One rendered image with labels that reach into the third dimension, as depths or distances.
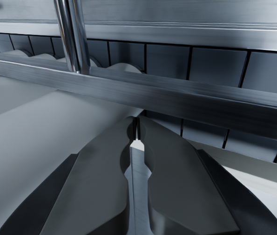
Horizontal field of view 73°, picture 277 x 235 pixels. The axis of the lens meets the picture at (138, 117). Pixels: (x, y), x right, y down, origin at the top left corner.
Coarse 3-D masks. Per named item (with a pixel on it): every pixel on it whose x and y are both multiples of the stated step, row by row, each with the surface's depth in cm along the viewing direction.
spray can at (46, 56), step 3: (42, 54) 21; (45, 54) 21; (48, 54) 21; (51, 54) 21; (33, 57) 20; (36, 57) 20; (39, 57) 20; (42, 57) 20; (45, 57) 20; (48, 57) 20; (51, 57) 21; (54, 57) 21; (57, 57) 21
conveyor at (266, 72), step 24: (0, 48) 26; (24, 48) 24; (48, 48) 21; (96, 48) 18; (120, 48) 17; (144, 48) 16; (168, 48) 15; (192, 48) 16; (216, 48) 13; (168, 72) 16; (192, 72) 15; (216, 72) 14; (240, 72) 13; (264, 72) 12; (168, 120) 18; (216, 144) 17; (240, 144) 16; (264, 144) 15
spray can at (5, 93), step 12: (60, 60) 17; (96, 60) 19; (0, 84) 12; (12, 84) 13; (24, 84) 13; (36, 84) 14; (0, 96) 12; (12, 96) 12; (24, 96) 13; (36, 96) 13; (0, 108) 11; (12, 108) 12
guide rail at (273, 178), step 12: (132, 144) 17; (192, 144) 15; (204, 144) 15; (216, 156) 14; (228, 156) 14; (240, 156) 14; (228, 168) 13; (240, 168) 13; (252, 168) 13; (264, 168) 13; (276, 168) 13; (240, 180) 13; (252, 180) 13; (264, 180) 12; (276, 180) 12; (276, 192) 12
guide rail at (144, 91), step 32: (0, 64) 12; (32, 64) 11; (64, 64) 11; (96, 96) 9; (128, 96) 8; (160, 96) 8; (192, 96) 7; (224, 96) 7; (256, 96) 7; (256, 128) 6
